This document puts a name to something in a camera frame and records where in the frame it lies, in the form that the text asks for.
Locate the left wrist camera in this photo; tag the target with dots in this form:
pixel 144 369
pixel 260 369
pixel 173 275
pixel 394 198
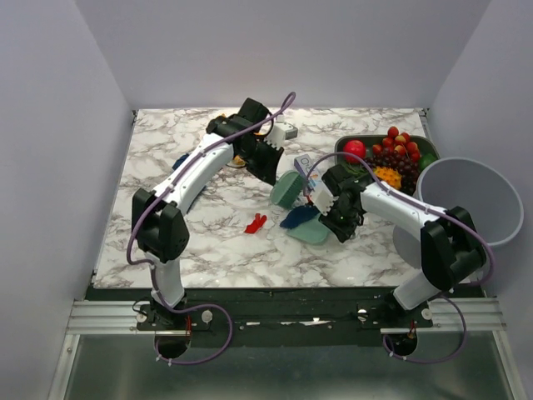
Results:
pixel 282 131

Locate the aluminium mounting rail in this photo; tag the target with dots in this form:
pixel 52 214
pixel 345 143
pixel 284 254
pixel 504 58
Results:
pixel 118 318

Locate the dark green fruit tray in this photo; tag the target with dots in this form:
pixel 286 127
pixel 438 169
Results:
pixel 424 145

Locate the blue paper scrap by bag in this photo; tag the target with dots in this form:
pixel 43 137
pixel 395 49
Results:
pixel 299 215

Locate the dark grape bunch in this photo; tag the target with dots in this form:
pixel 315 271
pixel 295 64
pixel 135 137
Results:
pixel 406 168

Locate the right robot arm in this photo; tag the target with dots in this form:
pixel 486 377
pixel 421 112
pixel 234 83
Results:
pixel 449 246

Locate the orange toy pineapple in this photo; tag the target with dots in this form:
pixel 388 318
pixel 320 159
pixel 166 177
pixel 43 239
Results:
pixel 388 175

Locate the mint green dustpan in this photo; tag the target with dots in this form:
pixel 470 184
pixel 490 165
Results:
pixel 311 232

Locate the red paper scrap centre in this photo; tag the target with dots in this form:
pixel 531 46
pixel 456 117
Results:
pixel 256 224

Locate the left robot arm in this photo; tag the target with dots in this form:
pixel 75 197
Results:
pixel 158 225

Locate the long blue paper scrap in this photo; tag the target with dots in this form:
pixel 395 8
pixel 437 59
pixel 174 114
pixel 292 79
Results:
pixel 187 190

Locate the orange snack bag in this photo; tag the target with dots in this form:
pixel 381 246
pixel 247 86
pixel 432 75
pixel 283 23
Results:
pixel 238 162

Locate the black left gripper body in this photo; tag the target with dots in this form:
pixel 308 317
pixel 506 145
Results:
pixel 260 143

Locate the red apple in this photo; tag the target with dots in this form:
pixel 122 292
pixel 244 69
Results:
pixel 356 150

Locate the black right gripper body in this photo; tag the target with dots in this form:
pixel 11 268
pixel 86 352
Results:
pixel 342 220

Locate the green lime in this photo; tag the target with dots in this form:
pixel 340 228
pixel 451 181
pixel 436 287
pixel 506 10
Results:
pixel 425 161

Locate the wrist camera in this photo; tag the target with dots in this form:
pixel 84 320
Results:
pixel 282 131
pixel 322 198

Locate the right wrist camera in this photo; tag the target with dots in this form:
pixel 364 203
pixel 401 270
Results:
pixel 322 198

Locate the mint green brush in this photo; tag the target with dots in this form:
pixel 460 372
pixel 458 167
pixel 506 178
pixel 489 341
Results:
pixel 287 189

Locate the grey waste bin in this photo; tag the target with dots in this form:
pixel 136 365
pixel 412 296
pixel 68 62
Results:
pixel 493 203

